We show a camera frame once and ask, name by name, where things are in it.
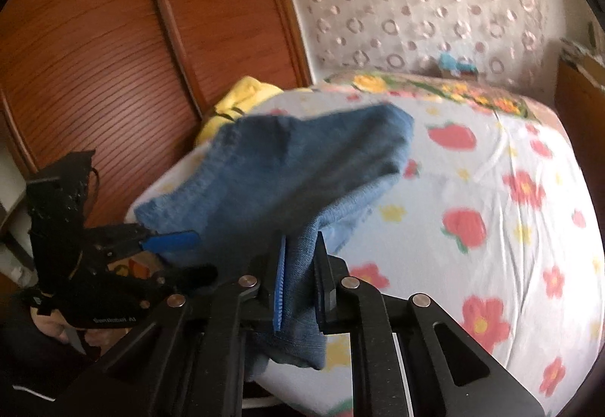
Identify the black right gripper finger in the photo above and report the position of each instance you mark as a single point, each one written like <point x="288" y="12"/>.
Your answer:
<point x="409" y="356"/>

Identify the wooden side cabinet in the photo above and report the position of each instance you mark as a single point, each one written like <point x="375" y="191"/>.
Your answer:
<point x="580" y="105"/>

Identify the wooden slatted wardrobe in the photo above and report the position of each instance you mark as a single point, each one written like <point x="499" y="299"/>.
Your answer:
<point x="132" y="79"/>

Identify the cardboard box with blue item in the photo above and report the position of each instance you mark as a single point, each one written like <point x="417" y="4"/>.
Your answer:
<point x="451" y="68"/>

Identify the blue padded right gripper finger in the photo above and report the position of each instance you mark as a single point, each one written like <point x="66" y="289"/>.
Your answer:
<point x="127" y="239"/>
<point x="203" y="360"/>

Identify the blue denim jeans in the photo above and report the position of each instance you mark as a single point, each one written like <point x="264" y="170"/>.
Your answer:
<point x="269" y="175"/>

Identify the person's left hand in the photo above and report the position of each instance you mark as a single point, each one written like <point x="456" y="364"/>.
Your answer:
<point x="57" y="327"/>

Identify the yellow plush toy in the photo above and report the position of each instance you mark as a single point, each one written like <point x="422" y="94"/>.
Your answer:
<point x="245" y="95"/>

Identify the floral pink blanket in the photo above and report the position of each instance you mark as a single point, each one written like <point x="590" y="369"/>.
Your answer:
<point x="481" y="97"/>

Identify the white strawberry print sheet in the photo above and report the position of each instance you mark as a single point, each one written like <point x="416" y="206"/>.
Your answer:
<point x="492" y="219"/>

